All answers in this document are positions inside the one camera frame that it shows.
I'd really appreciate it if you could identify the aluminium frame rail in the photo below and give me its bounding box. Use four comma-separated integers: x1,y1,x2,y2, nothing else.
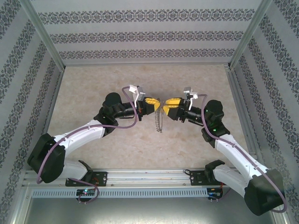
63,61,231,67

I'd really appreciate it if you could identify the aluminium frame bar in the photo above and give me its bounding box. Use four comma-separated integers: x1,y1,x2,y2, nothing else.
274,205,294,224
9,184,33,224

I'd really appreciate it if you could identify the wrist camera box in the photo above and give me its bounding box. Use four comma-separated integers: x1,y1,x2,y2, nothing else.
183,86,199,110
128,84,147,107

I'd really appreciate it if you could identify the grey slotted cable duct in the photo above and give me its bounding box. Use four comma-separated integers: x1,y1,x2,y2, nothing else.
31,188,208,198

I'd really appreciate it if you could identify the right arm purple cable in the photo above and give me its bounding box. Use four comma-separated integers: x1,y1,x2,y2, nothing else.
197,94,288,213

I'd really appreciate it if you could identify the silver keyring chain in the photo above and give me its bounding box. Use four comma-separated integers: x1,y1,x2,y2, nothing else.
153,97,165,134

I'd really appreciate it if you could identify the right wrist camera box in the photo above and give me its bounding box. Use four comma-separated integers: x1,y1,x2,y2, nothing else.
183,86,199,110

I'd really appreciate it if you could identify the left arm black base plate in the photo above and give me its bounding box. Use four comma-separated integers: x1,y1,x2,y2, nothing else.
65,171,108,187

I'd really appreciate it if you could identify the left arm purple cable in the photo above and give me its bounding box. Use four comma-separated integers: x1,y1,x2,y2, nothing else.
37,86,138,204

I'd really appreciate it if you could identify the aluminium mounting rail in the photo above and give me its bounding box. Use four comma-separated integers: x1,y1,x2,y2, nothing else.
22,168,274,187

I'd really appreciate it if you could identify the grey metal sheet panel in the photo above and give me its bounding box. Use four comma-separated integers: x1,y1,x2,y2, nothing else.
23,197,283,224

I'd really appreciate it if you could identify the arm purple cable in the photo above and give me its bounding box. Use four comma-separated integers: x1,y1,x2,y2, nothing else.
37,86,138,204
197,94,288,213

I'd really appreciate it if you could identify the aluminium frame post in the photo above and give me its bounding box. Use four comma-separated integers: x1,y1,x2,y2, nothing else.
18,0,66,70
228,0,273,70

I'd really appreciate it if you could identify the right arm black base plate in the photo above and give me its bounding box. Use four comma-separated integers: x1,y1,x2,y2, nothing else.
190,169,232,187

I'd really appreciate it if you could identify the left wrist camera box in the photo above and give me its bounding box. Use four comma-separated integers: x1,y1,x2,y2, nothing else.
128,84,147,107

